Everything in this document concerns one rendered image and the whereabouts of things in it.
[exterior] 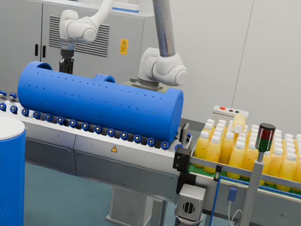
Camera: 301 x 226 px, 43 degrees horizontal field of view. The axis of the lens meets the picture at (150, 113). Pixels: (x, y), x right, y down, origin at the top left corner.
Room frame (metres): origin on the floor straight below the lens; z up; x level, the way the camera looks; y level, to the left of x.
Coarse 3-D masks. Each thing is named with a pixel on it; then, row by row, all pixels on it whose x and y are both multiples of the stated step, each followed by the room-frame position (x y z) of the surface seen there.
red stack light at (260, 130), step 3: (258, 129) 1.44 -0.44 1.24; (261, 129) 1.42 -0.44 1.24; (264, 129) 1.42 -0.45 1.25; (258, 132) 1.43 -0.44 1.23; (261, 132) 1.42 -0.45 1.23; (264, 132) 1.41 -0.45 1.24; (267, 132) 1.41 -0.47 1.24; (270, 132) 1.41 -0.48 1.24; (273, 132) 1.41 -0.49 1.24; (258, 135) 1.43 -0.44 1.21; (261, 135) 1.42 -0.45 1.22; (264, 135) 1.41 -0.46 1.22; (267, 135) 1.41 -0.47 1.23; (270, 135) 1.41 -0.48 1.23; (273, 135) 1.42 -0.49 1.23; (264, 138) 1.41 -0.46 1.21; (267, 138) 1.41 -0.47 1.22; (270, 138) 1.41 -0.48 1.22; (273, 138) 1.43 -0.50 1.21
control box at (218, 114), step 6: (216, 108) 2.12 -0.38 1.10; (228, 108) 2.15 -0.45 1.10; (216, 114) 2.08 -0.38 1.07; (222, 114) 2.08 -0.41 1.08; (228, 114) 2.07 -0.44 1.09; (234, 114) 2.06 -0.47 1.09; (246, 114) 2.08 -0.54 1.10; (216, 120) 2.08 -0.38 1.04; (228, 120) 2.06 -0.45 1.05; (246, 120) 2.04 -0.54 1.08
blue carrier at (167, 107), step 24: (24, 72) 2.01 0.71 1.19; (48, 72) 2.00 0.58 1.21; (24, 96) 1.97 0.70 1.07; (48, 96) 1.93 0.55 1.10; (72, 96) 1.90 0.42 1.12; (96, 96) 1.87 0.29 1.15; (120, 96) 1.85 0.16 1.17; (144, 96) 1.84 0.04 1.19; (168, 96) 1.83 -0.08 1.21; (96, 120) 1.88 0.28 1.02; (120, 120) 1.83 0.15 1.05; (144, 120) 1.79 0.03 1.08; (168, 120) 1.76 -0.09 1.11
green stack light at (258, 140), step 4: (256, 140) 1.44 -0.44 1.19; (260, 140) 1.42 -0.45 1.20; (264, 140) 1.41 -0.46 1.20; (268, 140) 1.41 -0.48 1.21; (272, 140) 1.42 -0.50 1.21; (256, 144) 1.43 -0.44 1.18; (260, 144) 1.41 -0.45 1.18; (264, 144) 1.41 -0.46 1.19; (268, 144) 1.41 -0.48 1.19; (260, 148) 1.41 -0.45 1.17; (264, 148) 1.41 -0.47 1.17; (268, 148) 1.41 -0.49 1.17
